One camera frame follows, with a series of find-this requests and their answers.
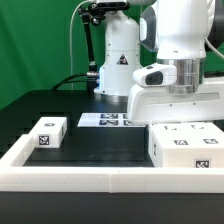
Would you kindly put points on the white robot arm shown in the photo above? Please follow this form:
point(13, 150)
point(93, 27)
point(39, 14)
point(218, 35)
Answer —
point(156, 53)

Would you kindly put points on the small white cabinet block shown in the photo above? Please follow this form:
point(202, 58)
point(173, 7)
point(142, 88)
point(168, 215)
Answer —
point(49, 132)

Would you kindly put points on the white door panel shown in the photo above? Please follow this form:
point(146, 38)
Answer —
point(171, 136)
point(206, 135)

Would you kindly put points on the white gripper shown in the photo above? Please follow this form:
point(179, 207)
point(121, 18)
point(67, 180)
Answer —
point(156, 105)

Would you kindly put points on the white U-shaped frame fence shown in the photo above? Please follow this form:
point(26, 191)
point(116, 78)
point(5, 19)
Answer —
point(16, 176)

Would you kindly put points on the white marker base plate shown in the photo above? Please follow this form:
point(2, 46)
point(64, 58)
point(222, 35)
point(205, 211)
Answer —
point(104, 120)

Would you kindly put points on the white cabinet box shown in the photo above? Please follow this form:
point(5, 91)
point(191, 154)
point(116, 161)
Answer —
point(190, 156)

